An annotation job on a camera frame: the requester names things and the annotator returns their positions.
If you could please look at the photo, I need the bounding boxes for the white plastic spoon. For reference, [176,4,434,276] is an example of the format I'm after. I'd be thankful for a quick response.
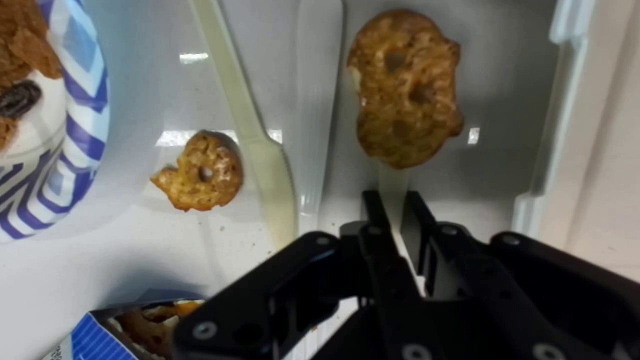
[346,58,413,251]

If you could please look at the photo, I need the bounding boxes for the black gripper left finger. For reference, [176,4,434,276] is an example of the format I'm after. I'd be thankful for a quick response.
[173,187,437,360]

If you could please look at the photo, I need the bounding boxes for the large brown cookie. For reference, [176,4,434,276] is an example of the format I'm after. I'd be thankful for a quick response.
[345,7,467,170]

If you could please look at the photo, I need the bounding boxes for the cream plastic knife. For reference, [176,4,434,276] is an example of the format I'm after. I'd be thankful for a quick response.
[188,0,299,247]

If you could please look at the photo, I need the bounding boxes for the blue snack bag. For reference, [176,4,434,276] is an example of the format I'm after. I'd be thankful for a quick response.
[39,301,207,360]

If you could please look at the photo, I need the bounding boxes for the small broken cookie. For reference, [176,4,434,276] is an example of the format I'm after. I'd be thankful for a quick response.
[151,127,247,213]

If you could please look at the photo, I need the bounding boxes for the blue patterned paper bowl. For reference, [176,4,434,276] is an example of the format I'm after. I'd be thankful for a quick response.
[0,0,113,244]

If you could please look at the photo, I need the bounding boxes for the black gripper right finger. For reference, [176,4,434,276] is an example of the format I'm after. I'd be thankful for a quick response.
[400,187,640,360]

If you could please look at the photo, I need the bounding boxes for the cookies in snack bag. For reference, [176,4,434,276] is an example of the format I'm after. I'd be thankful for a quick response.
[108,298,207,357]

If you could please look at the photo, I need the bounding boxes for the cookies heap in bowl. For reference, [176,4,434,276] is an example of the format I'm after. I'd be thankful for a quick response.
[0,0,66,152]

